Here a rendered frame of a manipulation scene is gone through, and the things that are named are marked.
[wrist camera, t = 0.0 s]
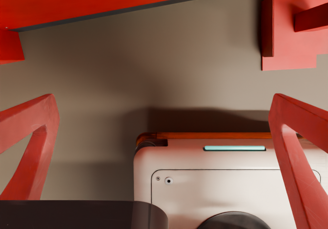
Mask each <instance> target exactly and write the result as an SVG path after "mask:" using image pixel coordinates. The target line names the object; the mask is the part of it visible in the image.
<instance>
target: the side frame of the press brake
mask: <svg viewBox="0 0 328 229"><path fill-rule="evenodd" d="M24 60H25V59H24V55H23V51H22V47H21V42H20V38H19V34H18V32H15V31H9V30H0V65H1V64H7V63H12V62H19V61H24Z"/></svg>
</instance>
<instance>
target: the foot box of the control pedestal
mask: <svg viewBox="0 0 328 229"><path fill-rule="evenodd" d="M327 2H328V0H263V1H261V41H262V71H268V70H285V69H302V68H316V55H317V54H328V29H323V30H318V31H312V32H297V33H295V14H296V13H299V12H302V11H305V10H308V9H311V8H313V7H316V6H319V5H322V4H324V3H327Z"/></svg>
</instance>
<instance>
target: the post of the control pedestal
mask: <svg viewBox="0 0 328 229"><path fill-rule="evenodd" d="M323 29H328V2H327V3H324V4H322V5H319V6H316V7H313V8H311V9H308V10H305V11H302V12H299V13H296V14H295V33H297V32H312V31H318V30H323Z"/></svg>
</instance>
